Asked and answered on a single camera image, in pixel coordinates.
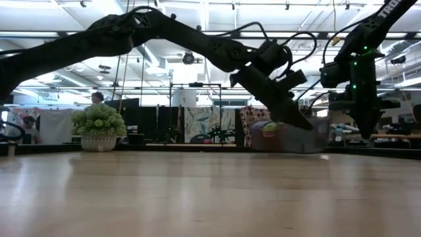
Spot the green potted plant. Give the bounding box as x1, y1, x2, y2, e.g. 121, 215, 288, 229
70, 103, 128, 153

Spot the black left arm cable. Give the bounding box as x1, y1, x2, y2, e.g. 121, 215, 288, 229
279, 31, 318, 80

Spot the person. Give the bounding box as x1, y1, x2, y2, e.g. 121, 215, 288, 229
84, 91, 105, 111
6, 115, 43, 145

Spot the white cylinder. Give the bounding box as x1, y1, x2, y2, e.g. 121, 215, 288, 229
172, 89, 197, 108

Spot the brown patterned cloth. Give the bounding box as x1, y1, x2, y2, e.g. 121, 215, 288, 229
239, 106, 274, 147

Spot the colourful printed cloth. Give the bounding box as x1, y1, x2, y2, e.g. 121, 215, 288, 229
6, 107, 42, 126

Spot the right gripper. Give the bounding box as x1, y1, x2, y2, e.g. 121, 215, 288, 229
328, 55, 402, 140

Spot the black metal rack frame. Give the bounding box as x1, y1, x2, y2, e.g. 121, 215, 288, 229
169, 82, 223, 145

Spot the grey plastic basket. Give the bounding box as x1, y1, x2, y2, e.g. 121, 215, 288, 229
249, 117, 330, 155

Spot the black table frame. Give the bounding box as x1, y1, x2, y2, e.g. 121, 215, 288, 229
0, 142, 421, 159

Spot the grey hanging cloth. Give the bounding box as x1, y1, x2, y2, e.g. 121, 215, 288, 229
38, 109, 75, 145

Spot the black partition panel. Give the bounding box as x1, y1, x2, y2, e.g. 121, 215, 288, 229
104, 97, 185, 145

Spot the purple measuring cup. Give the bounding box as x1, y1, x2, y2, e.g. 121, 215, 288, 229
252, 120, 274, 130

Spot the black cable loop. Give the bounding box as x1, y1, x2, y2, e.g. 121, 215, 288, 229
0, 119, 26, 143

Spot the yellow hanging cord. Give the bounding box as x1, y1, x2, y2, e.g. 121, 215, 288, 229
331, 0, 341, 47

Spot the small black background machine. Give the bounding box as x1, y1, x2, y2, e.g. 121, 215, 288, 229
206, 126, 236, 145

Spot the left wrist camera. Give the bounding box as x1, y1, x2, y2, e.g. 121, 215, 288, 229
280, 68, 309, 92

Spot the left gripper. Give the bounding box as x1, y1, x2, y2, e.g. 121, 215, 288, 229
229, 64, 314, 131

